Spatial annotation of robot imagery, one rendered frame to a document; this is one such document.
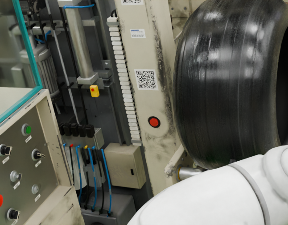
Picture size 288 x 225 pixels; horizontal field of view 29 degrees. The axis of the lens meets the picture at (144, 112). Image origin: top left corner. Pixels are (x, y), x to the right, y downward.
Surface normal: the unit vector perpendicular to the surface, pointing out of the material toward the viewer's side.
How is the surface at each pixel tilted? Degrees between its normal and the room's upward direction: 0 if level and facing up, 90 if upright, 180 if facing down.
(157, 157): 90
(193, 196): 12
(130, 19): 90
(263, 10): 19
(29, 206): 90
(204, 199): 27
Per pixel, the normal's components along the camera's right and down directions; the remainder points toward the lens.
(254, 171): -0.08, -0.69
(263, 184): 0.04, -0.50
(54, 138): -0.40, 0.48
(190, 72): -0.43, -0.07
